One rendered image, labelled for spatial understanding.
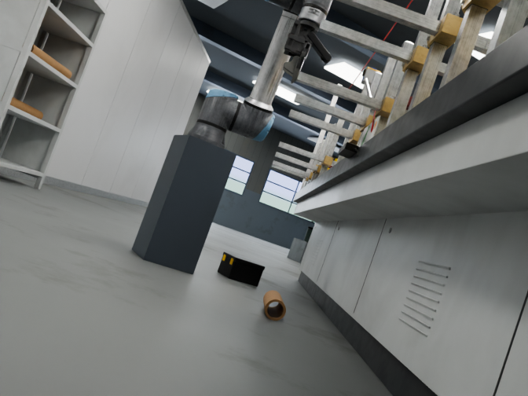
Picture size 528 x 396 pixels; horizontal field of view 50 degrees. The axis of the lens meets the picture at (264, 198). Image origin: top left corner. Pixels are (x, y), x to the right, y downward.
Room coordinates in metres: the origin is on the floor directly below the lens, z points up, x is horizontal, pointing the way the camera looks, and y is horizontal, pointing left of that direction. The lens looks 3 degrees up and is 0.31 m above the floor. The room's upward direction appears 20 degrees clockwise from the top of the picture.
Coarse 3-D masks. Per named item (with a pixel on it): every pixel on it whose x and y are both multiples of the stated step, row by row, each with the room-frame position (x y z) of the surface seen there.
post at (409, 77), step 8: (432, 0) 1.68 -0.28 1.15; (440, 0) 1.68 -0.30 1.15; (432, 8) 1.68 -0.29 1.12; (440, 8) 1.68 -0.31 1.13; (432, 16) 1.68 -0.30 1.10; (424, 32) 1.68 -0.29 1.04; (416, 40) 1.70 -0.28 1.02; (424, 40) 1.68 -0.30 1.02; (408, 72) 1.68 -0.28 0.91; (416, 72) 1.68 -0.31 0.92; (408, 80) 1.68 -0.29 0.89; (400, 88) 1.69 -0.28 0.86; (408, 88) 1.68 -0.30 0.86; (400, 96) 1.68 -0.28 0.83; (408, 96) 1.68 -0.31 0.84; (400, 104) 1.68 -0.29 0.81; (392, 112) 1.68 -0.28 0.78; (400, 112) 1.68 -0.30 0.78; (392, 120) 1.68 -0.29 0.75
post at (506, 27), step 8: (504, 0) 0.97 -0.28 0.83; (512, 0) 0.93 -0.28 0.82; (520, 0) 0.93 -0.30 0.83; (504, 8) 0.95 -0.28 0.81; (512, 8) 0.93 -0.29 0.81; (520, 8) 0.93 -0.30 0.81; (504, 16) 0.94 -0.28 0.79; (512, 16) 0.93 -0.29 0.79; (520, 16) 0.93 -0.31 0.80; (496, 24) 0.97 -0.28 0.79; (504, 24) 0.93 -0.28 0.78; (512, 24) 0.93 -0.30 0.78; (520, 24) 0.93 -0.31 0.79; (496, 32) 0.95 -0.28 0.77; (504, 32) 0.93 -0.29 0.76; (512, 32) 0.93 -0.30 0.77; (496, 40) 0.94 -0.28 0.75; (504, 40) 0.93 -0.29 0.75; (488, 48) 0.97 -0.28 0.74
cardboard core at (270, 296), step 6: (270, 294) 2.33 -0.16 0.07; (276, 294) 2.32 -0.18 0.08; (264, 300) 2.32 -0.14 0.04; (270, 300) 2.15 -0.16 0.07; (276, 300) 2.15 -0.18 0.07; (282, 300) 2.23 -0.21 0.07; (264, 306) 2.23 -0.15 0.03; (270, 306) 2.44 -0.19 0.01; (276, 306) 2.42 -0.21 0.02; (282, 306) 2.23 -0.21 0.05; (270, 312) 2.28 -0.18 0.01; (276, 312) 2.29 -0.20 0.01; (282, 312) 2.18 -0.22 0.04; (270, 318) 2.15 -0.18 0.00; (276, 318) 2.15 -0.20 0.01
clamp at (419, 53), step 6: (420, 48) 1.61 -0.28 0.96; (426, 48) 1.61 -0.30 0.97; (414, 54) 1.61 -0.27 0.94; (420, 54) 1.61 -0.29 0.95; (426, 54) 1.61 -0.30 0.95; (414, 60) 1.61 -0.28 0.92; (420, 60) 1.61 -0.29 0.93; (402, 66) 1.73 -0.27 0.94; (408, 66) 1.67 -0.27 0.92; (414, 66) 1.65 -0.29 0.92; (420, 66) 1.63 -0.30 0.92; (420, 72) 1.68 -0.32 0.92
